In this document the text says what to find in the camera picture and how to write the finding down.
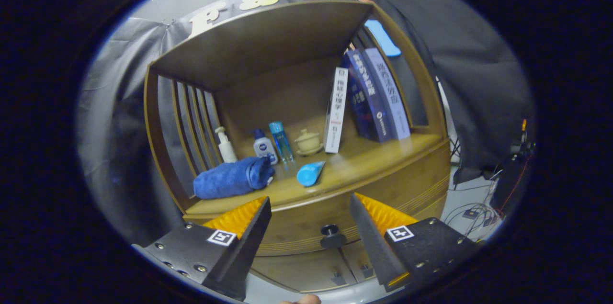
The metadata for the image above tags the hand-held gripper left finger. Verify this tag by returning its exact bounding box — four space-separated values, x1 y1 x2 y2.
132 196 272 302

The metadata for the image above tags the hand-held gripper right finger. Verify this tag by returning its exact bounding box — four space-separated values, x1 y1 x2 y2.
349 192 482 293

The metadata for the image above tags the black drawer knob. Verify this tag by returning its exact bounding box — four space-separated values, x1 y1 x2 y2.
320 224 347 249

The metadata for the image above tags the blue cosmetic tube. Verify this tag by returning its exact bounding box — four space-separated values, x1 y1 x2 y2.
296 160 327 188

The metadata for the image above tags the wooden cabinet door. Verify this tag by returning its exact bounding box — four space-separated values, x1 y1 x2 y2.
249 247 357 293
341 239 381 286

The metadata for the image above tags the wooden countertop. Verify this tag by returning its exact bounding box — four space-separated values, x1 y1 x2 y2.
184 132 443 216

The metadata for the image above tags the wooden cabinet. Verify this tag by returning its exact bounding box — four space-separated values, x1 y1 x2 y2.
144 0 453 293

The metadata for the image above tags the blue folded towel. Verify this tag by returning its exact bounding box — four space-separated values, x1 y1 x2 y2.
193 156 276 200

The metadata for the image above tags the white pump bottle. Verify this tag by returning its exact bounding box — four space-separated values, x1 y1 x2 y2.
215 126 238 164

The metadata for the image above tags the white bottle with blue cap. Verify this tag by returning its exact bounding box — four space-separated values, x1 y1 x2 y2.
252 128 279 166

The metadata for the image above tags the clear blue bottle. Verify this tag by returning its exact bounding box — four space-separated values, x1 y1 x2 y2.
268 121 295 163

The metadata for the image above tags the beige lidded teacup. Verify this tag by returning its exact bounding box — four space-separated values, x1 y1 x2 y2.
294 128 324 157

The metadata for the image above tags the white book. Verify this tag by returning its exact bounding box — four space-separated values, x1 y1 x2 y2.
323 67 349 154

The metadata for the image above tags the dark blue book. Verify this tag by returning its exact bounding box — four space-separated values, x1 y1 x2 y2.
342 49 396 144

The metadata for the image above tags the light purple book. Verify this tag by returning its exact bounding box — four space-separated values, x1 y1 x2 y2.
363 47 411 141

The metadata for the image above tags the black device with orange part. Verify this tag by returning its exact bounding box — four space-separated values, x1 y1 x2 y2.
508 120 534 161

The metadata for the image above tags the bundle of floor cables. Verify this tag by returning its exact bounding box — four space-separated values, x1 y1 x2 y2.
443 165 508 240

